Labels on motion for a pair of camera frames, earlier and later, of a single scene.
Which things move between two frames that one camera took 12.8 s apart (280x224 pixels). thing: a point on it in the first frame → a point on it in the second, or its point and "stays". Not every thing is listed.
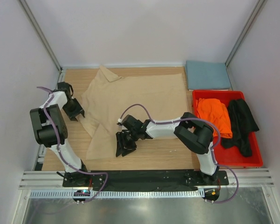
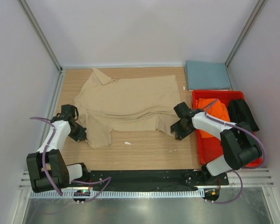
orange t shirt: [213, 111] stays
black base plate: [143, 178] stays
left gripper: [78, 108] → [81, 135]
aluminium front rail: [247, 178] stays
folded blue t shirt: [202, 75] stays
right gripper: [125, 151] → [181, 135]
